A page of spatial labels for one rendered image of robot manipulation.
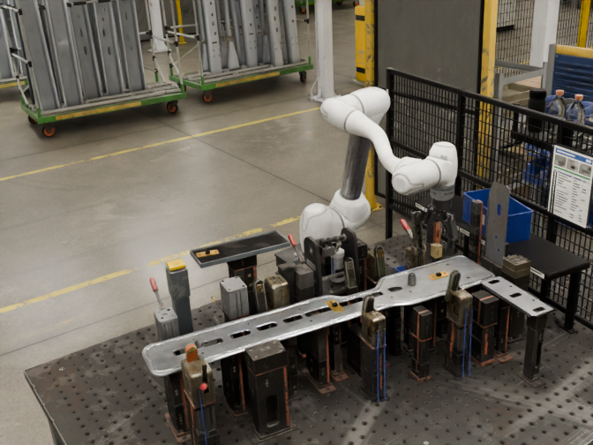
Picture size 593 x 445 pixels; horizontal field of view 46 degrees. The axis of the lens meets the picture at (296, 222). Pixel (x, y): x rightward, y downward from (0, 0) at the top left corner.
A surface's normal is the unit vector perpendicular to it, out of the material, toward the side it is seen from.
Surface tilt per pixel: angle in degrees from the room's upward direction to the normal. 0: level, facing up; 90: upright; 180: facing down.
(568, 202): 90
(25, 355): 0
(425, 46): 91
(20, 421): 0
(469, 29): 90
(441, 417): 0
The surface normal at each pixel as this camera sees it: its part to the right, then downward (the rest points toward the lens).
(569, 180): -0.90, 0.22
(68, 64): 0.48, 0.27
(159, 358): -0.04, -0.91
